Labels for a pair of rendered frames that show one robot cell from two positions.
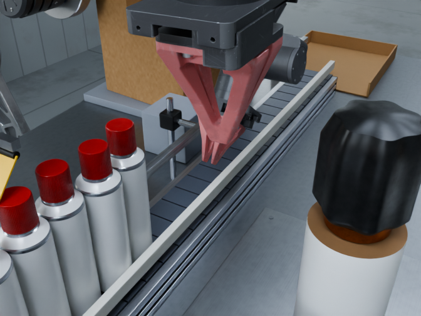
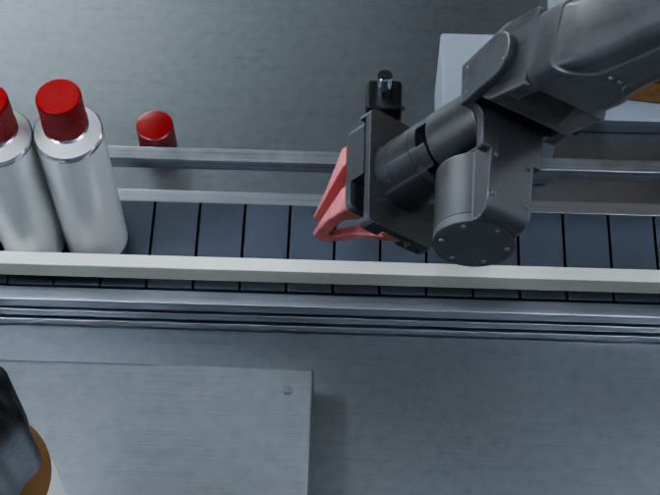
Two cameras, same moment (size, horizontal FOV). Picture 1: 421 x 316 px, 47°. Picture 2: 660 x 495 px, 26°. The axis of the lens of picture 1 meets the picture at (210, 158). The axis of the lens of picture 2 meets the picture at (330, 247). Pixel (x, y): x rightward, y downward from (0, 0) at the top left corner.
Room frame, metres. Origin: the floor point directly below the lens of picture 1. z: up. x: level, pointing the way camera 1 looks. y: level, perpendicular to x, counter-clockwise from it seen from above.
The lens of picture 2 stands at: (0.38, -0.52, 1.91)
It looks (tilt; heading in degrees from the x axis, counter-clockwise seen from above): 60 degrees down; 62
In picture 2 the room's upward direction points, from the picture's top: straight up
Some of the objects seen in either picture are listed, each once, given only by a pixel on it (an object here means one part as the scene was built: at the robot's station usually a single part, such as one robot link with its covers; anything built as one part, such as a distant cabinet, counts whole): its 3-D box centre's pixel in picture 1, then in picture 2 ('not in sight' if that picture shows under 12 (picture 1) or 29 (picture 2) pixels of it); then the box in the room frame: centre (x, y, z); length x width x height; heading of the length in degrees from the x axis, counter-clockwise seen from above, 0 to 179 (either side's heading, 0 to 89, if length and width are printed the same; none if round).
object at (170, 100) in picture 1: (182, 143); (382, 154); (0.73, 0.05, 0.91); 0.07 x 0.03 x 0.17; 60
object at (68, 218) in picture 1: (67, 242); not in sight; (0.40, 0.16, 0.98); 0.05 x 0.05 x 0.20
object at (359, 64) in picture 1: (336, 59); not in sight; (1.27, -0.35, 0.85); 0.30 x 0.26 x 0.04; 150
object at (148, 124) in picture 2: not in sight; (156, 135); (0.58, 0.20, 0.85); 0.03 x 0.03 x 0.03
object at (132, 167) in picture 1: (128, 195); (80, 174); (0.49, 0.10, 0.98); 0.05 x 0.05 x 0.20
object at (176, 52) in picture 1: (228, 71); not in sight; (0.30, -0.01, 1.23); 0.07 x 0.07 x 0.09; 62
